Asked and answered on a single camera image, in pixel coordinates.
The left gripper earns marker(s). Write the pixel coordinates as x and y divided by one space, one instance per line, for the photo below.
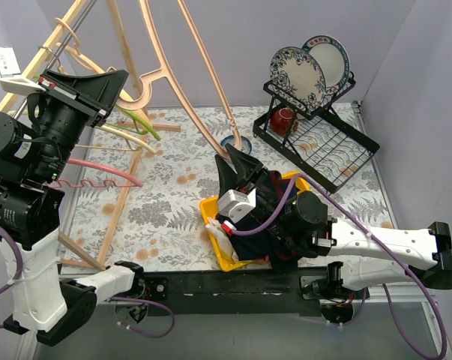
73 100

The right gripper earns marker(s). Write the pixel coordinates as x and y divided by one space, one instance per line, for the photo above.
253 180

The white tank top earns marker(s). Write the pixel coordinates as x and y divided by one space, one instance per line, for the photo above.
225 246

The cream hanger front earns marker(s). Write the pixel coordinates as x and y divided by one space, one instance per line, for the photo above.
133 143

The cream hanger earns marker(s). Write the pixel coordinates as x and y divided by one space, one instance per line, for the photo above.
133 143
74 51
185 65

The navy tank top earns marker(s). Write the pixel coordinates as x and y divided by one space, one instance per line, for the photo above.
267 246

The pink hanger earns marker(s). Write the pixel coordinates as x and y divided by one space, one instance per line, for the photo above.
131 181

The green hanger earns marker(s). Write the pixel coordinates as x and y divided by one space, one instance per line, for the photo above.
140 126

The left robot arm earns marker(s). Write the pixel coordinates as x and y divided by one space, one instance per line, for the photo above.
32 157

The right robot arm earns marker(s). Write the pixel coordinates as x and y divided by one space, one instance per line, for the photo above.
363 256

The blue white small bowl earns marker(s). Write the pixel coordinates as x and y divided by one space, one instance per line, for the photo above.
246 145

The yellow plastic tray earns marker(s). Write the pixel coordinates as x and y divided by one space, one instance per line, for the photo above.
209 209

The wooden clothes rack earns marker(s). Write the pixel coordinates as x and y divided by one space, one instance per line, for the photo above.
51 50

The red mug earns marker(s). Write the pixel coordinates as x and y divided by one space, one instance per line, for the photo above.
280 120

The floral blue plate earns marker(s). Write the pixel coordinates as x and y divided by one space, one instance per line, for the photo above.
298 78

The green rimmed white plate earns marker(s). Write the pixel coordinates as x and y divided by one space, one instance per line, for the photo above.
332 58

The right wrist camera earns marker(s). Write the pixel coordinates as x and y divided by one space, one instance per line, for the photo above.
235 205

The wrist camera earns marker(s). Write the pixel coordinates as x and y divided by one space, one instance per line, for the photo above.
235 205
11 79

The black wire dish rack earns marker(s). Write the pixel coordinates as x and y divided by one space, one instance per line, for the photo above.
319 143

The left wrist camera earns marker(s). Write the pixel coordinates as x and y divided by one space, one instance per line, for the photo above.
11 79

